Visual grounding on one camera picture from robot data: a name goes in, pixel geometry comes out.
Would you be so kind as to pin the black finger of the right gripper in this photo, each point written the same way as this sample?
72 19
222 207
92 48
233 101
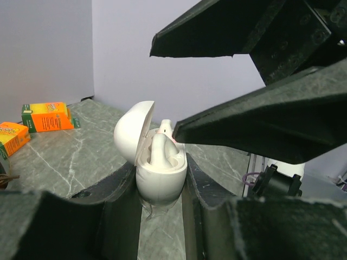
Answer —
293 120

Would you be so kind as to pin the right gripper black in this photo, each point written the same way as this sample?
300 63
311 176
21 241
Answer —
281 37

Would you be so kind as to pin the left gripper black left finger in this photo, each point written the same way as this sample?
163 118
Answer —
99 222

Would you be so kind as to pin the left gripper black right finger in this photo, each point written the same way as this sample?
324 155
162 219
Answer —
220 225

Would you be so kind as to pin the white charging case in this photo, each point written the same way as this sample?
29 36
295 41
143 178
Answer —
133 137

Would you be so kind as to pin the white earbud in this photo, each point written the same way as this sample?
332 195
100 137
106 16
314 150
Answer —
161 144
165 128

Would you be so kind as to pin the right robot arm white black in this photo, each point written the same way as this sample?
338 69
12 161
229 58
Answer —
279 176

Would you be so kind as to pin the dark grey fruit tray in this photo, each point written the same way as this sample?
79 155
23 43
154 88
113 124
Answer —
4 167

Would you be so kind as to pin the orange box right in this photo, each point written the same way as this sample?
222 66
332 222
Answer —
46 117

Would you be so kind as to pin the orange box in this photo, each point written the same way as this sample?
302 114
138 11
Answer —
46 117
13 137

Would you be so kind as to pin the orange box middle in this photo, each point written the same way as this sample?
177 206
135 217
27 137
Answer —
13 137

